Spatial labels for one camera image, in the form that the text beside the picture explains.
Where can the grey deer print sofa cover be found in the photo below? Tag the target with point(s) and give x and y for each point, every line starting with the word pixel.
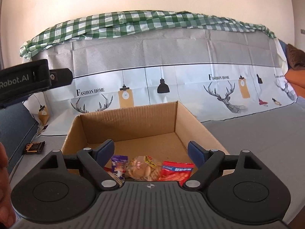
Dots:
pixel 233 83

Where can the plain red snack packet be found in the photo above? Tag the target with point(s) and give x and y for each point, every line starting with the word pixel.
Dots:
pixel 109 170

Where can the purple cartoon snack packet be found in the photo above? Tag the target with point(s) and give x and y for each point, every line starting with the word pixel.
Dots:
pixel 119 163

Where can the clear bag of biscuits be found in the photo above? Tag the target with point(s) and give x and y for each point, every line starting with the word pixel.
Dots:
pixel 144 168

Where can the orange sofa cushion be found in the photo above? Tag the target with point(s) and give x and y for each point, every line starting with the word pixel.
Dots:
pixel 296 78

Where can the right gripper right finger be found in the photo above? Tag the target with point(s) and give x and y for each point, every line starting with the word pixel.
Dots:
pixel 207 163

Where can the red shrimp snack packet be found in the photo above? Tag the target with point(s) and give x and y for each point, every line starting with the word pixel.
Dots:
pixel 174 171

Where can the green checkered cloth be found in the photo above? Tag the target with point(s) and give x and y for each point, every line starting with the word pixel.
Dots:
pixel 119 24

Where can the black cracker package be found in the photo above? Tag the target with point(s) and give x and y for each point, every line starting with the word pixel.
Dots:
pixel 33 148

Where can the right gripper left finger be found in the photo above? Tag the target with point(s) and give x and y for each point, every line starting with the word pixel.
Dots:
pixel 92 163

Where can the person left hand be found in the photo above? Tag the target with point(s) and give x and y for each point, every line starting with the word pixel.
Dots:
pixel 8 216

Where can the brown blanket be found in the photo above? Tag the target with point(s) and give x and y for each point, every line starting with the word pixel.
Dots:
pixel 295 57

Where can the brown cardboard box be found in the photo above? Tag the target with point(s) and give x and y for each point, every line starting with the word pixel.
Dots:
pixel 161 131

